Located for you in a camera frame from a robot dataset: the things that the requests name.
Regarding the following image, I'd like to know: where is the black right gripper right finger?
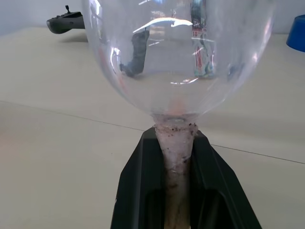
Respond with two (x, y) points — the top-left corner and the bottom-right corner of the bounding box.
(190, 130), (263, 229)

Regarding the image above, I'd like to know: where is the marker pen pack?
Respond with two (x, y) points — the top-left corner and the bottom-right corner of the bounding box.
(190, 0), (216, 78)

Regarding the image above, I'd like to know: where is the clear glass cup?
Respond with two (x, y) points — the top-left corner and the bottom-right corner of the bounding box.
(81, 0), (277, 229)

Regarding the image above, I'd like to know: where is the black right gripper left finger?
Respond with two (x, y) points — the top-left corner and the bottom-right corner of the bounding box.
(110, 127), (168, 229)

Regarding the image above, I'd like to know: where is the blue tape roll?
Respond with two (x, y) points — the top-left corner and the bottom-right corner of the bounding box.
(285, 14), (305, 53)

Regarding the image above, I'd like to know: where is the grey handheld remote controller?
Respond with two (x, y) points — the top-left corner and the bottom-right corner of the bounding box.
(46, 4), (86, 35)

